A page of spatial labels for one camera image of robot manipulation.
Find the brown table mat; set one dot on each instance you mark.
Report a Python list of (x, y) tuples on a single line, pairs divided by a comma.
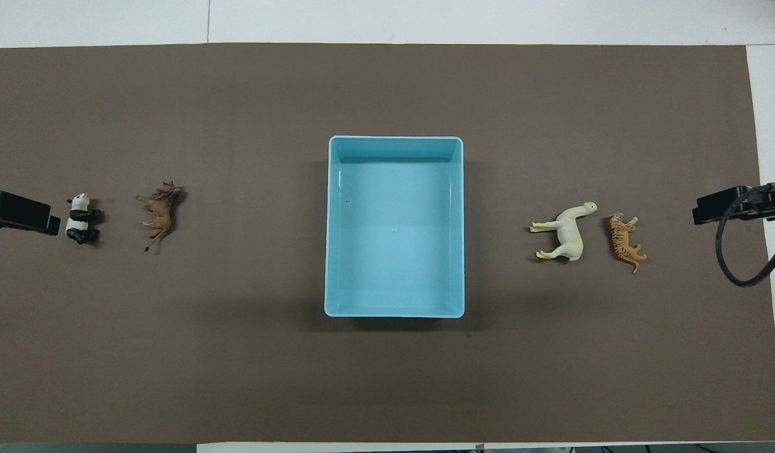
[(236, 94)]

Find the orange striped tiger toy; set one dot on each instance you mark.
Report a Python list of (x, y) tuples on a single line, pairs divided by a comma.
[(621, 242)]

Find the black and white panda toy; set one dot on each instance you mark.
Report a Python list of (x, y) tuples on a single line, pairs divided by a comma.
[(80, 217)]

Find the brown lion toy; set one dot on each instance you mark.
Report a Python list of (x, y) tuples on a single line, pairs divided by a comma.
[(163, 211)]

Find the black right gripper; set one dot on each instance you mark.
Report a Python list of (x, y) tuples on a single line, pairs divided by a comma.
[(771, 204)]

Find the light blue storage box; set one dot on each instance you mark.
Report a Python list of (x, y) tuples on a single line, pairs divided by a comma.
[(393, 251)]

